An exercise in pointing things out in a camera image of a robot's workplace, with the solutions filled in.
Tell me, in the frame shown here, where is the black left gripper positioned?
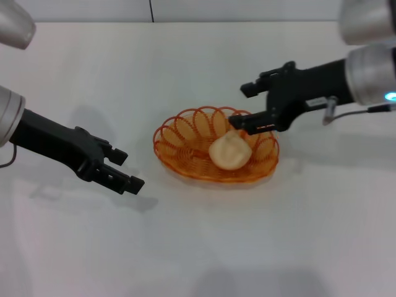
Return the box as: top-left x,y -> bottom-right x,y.
9,108 -> 145,196

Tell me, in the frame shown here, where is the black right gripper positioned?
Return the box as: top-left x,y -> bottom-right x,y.
228,59 -> 352,136

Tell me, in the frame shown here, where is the beige steamed bun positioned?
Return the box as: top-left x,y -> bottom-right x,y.
209,129 -> 252,171

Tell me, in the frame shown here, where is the orange wire oval basket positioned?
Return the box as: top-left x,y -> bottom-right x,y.
153,106 -> 280,183

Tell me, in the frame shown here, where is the right wrist connector cable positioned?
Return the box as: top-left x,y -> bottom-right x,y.
322,96 -> 396,126

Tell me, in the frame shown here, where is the wrist connector cable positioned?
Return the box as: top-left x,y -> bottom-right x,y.
0,144 -> 17,170
322,96 -> 396,126

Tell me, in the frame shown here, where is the left wrist connector cable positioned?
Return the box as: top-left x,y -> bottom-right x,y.
0,144 -> 17,170

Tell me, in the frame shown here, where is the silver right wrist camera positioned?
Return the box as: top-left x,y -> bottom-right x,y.
338,0 -> 396,45

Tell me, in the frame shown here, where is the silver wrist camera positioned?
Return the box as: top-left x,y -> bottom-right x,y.
0,0 -> 37,50
338,0 -> 396,45

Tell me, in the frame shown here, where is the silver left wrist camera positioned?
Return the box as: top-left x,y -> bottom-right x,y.
0,0 -> 37,50

